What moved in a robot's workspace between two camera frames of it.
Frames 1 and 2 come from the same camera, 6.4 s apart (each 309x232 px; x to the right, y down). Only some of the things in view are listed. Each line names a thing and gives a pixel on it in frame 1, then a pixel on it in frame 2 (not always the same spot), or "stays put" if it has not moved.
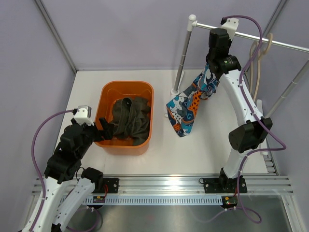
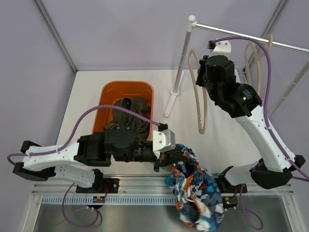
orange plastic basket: [108, 92] stays put
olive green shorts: [131, 119] stays put
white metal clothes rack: [192, 24] stays put
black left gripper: [107, 128] → [168, 158]
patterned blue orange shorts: [182, 108] → [197, 196]
